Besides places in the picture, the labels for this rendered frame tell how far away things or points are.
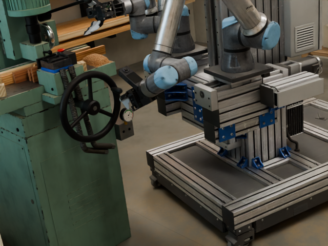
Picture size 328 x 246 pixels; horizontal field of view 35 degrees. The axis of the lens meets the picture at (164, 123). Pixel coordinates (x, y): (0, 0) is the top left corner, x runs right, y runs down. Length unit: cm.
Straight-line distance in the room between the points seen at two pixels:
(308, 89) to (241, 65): 33
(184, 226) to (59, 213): 69
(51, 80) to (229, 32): 77
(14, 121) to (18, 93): 14
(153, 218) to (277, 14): 121
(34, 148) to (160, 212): 93
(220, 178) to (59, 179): 85
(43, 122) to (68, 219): 48
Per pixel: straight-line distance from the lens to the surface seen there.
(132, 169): 336
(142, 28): 238
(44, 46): 230
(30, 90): 216
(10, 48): 240
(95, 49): 250
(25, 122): 218
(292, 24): 265
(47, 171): 229
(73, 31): 464
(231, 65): 231
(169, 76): 183
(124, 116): 238
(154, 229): 275
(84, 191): 243
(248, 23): 214
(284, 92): 233
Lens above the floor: 151
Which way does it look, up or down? 22 degrees down
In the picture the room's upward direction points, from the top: 7 degrees counter-clockwise
